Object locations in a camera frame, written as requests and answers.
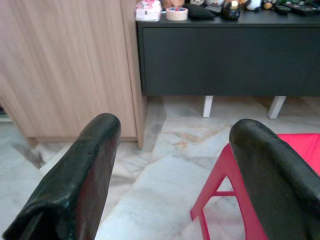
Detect white sideboard leg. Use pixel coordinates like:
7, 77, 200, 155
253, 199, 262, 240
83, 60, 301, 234
202, 95, 214, 118
267, 96, 287, 120

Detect black sideboard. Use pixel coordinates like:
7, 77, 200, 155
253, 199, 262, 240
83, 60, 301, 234
136, 9, 320, 98

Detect light wooden cabinet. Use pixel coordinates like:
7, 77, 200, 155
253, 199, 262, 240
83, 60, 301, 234
0, 0, 148, 150

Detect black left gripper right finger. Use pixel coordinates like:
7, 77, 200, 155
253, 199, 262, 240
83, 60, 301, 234
228, 118, 320, 240

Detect black white penguin toy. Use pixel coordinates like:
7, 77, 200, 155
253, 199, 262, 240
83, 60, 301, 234
244, 0, 263, 11

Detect white black plush toy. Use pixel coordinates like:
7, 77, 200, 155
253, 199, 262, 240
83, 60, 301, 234
204, 0, 226, 8

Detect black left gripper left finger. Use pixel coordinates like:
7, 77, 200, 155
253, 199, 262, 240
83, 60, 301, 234
1, 112, 122, 240

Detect beige masking tape roll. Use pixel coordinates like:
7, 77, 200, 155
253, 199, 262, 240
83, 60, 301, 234
165, 7, 189, 22

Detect orange plush toy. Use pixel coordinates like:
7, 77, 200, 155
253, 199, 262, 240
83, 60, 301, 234
161, 0, 185, 9

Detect pink white tissue pack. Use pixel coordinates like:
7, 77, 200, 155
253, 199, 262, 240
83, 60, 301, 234
135, 0, 163, 22

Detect black remote control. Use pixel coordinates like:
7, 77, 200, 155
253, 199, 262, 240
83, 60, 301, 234
274, 4, 293, 15

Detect red plastic stool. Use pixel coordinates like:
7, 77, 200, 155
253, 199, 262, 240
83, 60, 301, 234
189, 133, 320, 240

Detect black fabric pouch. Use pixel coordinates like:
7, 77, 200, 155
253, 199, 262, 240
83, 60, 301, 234
182, 3, 217, 20

